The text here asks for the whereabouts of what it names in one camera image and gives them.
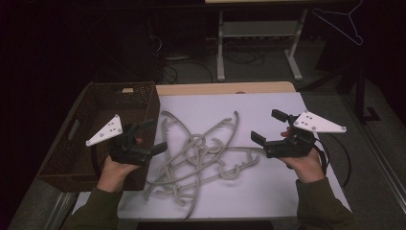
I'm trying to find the grey plastic hanger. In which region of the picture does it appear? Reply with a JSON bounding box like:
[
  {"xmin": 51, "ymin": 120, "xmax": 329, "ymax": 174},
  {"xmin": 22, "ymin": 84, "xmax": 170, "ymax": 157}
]
[
  {"xmin": 191, "ymin": 145, "xmax": 268, "ymax": 182},
  {"xmin": 161, "ymin": 118, "xmax": 224, "ymax": 180},
  {"xmin": 145, "ymin": 110, "xmax": 241, "ymax": 195},
  {"xmin": 159, "ymin": 110, "xmax": 207, "ymax": 220},
  {"xmin": 143, "ymin": 159, "xmax": 205, "ymax": 207}
]

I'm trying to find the person's right hand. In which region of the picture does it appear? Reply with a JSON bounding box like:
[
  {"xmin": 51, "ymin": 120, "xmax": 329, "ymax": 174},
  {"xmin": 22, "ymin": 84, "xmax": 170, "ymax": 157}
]
[{"xmin": 279, "ymin": 126, "xmax": 327, "ymax": 184}]

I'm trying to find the white metal desk frame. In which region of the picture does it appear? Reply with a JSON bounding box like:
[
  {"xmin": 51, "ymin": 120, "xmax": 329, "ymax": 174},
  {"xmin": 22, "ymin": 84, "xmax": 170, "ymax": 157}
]
[{"xmin": 204, "ymin": 0, "xmax": 362, "ymax": 82}]

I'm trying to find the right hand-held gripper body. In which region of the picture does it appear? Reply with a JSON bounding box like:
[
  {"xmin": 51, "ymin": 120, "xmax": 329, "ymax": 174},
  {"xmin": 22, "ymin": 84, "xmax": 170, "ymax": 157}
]
[{"xmin": 263, "ymin": 109, "xmax": 348, "ymax": 159}]

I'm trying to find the thin wire hanger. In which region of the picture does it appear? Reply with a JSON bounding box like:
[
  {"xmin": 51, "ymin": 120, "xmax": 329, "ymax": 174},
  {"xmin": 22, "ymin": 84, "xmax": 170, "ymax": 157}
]
[{"xmin": 311, "ymin": 0, "xmax": 365, "ymax": 47}]

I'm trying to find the person's left hand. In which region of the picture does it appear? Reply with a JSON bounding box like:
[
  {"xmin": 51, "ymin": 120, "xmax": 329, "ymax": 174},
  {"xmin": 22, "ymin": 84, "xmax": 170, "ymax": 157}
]
[{"xmin": 97, "ymin": 136, "xmax": 144, "ymax": 194}]

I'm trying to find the aluminium floor rail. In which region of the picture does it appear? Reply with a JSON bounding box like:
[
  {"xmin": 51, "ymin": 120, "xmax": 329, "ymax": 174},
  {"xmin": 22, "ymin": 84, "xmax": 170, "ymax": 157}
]
[{"xmin": 341, "ymin": 95, "xmax": 406, "ymax": 205}]

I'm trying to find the brown wicker basket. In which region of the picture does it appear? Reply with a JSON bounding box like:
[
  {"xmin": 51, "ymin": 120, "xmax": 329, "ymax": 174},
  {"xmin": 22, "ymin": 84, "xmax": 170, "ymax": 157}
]
[{"xmin": 35, "ymin": 80, "xmax": 161, "ymax": 194}]

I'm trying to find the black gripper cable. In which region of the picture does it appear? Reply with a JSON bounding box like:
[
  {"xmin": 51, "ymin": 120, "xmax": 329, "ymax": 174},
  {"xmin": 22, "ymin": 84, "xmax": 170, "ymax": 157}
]
[{"xmin": 314, "ymin": 133, "xmax": 352, "ymax": 188}]

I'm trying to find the black floor cable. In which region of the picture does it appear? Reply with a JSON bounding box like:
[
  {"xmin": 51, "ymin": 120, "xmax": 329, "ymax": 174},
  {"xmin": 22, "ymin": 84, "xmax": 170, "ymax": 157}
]
[
  {"xmin": 223, "ymin": 48, "xmax": 266, "ymax": 67},
  {"xmin": 162, "ymin": 57, "xmax": 214, "ymax": 84}
]

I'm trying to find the black metal stand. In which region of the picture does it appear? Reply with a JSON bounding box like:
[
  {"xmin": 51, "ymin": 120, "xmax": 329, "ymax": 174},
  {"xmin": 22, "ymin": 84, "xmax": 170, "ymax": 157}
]
[{"xmin": 303, "ymin": 60, "xmax": 381, "ymax": 127}]

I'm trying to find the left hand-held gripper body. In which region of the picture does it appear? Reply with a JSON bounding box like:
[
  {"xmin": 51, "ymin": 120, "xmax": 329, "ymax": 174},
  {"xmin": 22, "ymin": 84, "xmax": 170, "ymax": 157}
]
[{"xmin": 85, "ymin": 114, "xmax": 153, "ymax": 167}]

